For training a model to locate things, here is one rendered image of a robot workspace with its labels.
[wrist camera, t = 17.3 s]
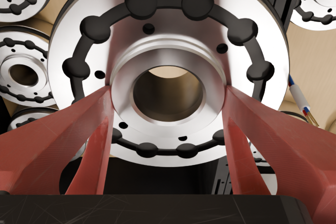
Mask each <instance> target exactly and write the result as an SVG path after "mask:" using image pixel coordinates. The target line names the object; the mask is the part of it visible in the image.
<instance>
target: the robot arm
mask: <svg viewBox="0 0 336 224"><path fill-rule="evenodd" d="M114 115H115V109H114V107H113V105H112V99H111V91H110V85H105V86H103V87H101V88H99V89H98V90H96V91H94V92H92V93H91V94H89V95H87V96H86V97H84V98H82V99H80V100H79V101H77V102H75V103H73V104H72V105H70V106H68V107H66V108H63V109H61V110H59V111H56V112H54V113H51V114H49V115H47V116H44V117H42V118H39V119H37V120H35V121H32V122H30V123H27V124H25V125H22V126H20V127H18V128H15V129H13V130H10V131H8V132H6V133H3V134H1V135H0V224H336V134H334V133H332V132H329V131H327V130H324V129H322V128H319V127H317V126H315V125H312V124H310V123H307V122H305V121H302V120H300V119H298V118H295V117H293V116H290V115H288V114H285V113H283V112H281V111H278V110H276V109H273V108H271V107H269V106H267V105H265V104H263V103H261V102H260V101H258V100H256V99H255V98H253V97H251V96H249V95H248V94H246V93H244V92H242V91H241V90H239V89H237V88H235V87H234V86H232V85H226V94H225V101H224V106H223V108H222V110H221V115H222V124H223V133H224V142H225V150H226V156H227V162H228V168H229V174H230V179H231V185H232V191H233V194H103V191H104V186H105V180H106V174H107V168H108V162H109V156H110V150H111V143H112V134H113V124H114ZM88 138H89V139H88ZM248 139H249V140H250V142H251V143H252V144H253V145H254V147H255V148H256V149H257V150H258V152H259V153H260V154H261V155H262V156H263V158H264V159H265V160H266V161H267V163H268V164H269V165H270V166H271V167H272V169H273V170H274V172H275V175H276V180H277V192H276V195H271V193H270V191H269V189H268V187H267V185H266V183H265V181H264V180H263V178H262V176H261V174H260V172H259V170H258V168H257V165H256V163H255V160H254V157H253V154H252V151H251V148H250V145H249V142H248ZM87 140H88V142H87V145H86V148H85V151H84V154H83V157H82V160H81V163H80V166H79V168H78V170H77V172H76V174H75V176H74V178H73V180H72V182H71V184H70V185H69V187H68V189H67V191H66V193H65V194H60V191H59V182H60V177H61V173H62V171H63V169H64V168H65V167H66V166H67V164H68V163H69V162H70V161H71V159H72V158H73V157H74V156H75V155H76V153H77V152H78V151H79V150H80V148H81V147H82V146H83V145H84V143H85V142H86V141H87Z"/></svg>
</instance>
